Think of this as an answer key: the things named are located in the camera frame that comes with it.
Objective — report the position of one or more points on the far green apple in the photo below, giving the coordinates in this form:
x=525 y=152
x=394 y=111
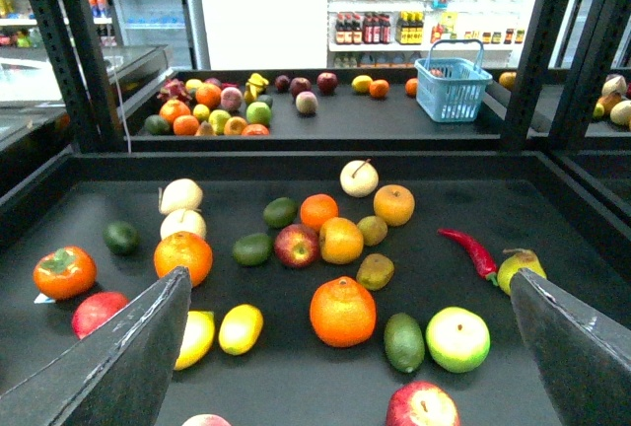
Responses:
x=258 y=113

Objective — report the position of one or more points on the green apple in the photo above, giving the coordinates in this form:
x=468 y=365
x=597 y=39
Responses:
x=258 y=113
x=458 y=340

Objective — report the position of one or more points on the white pear with stem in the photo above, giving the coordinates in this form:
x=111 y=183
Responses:
x=359 y=178

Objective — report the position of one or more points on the green lime lower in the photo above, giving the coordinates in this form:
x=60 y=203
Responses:
x=253 y=249

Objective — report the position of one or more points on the yellow green pear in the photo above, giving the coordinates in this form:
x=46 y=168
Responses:
x=518 y=258

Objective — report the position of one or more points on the black metal shelf frame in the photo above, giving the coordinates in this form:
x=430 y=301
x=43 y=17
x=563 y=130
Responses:
x=81 y=75

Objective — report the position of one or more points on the orange right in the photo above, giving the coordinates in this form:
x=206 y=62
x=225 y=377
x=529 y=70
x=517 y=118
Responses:
x=395 y=204

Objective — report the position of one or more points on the dark green avocado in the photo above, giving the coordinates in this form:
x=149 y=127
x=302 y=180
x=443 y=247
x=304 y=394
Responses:
x=121 y=238

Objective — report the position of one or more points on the orange persimmon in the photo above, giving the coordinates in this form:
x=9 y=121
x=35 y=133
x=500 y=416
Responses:
x=65 y=273

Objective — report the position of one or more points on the large orange left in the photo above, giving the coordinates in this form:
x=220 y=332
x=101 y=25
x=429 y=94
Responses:
x=184 y=249

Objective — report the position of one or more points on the red yellow apple centre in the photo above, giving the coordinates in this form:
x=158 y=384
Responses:
x=297 y=246

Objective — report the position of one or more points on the far red apple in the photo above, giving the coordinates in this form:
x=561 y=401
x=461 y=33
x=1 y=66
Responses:
x=327 y=83

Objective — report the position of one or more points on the red apple front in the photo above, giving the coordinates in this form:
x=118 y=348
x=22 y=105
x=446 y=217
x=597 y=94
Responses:
x=421 y=403

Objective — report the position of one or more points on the green lime upper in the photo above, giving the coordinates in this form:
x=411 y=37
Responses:
x=280 y=212

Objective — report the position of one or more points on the kiwi upper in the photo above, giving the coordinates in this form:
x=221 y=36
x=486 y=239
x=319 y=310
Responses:
x=374 y=230

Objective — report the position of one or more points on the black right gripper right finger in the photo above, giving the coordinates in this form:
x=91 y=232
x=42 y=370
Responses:
x=582 y=355

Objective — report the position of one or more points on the pink dragon fruit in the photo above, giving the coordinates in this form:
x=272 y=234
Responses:
x=174 y=89

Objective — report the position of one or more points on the white pear left upper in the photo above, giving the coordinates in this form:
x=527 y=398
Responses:
x=183 y=193

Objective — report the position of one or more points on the green lime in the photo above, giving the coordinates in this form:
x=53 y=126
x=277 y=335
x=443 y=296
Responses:
x=280 y=212
x=404 y=343
x=253 y=249

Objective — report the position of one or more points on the white goods shelf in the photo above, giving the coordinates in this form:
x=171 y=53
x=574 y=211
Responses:
x=394 y=33

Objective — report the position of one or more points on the small orange tangerine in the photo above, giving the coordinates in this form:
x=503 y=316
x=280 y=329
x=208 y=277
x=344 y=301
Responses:
x=317 y=209

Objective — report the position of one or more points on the far blue shopping basket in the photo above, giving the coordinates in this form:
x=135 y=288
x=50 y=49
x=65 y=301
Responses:
x=451 y=89

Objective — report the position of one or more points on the yellow lemon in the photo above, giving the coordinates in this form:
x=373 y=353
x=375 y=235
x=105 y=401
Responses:
x=240 y=329
x=197 y=339
x=361 y=84

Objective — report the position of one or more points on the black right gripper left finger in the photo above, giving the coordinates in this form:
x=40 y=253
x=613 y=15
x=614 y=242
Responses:
x=117 y=375

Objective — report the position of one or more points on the orange centre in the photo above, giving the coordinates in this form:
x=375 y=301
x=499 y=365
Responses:
x=340 y=241

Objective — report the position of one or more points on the glass door fridge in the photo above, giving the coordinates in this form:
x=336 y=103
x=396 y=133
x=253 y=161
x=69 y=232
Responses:
x=178 y=24

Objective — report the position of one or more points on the red apple left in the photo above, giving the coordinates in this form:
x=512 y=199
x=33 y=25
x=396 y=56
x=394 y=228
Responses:
x=95 y=310

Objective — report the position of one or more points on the large orange mandarin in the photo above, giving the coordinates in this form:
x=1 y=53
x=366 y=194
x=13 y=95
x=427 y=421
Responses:
x=343 y=313

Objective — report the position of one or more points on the red chili pepper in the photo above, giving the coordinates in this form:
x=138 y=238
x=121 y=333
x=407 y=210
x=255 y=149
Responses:
x=481 y=258

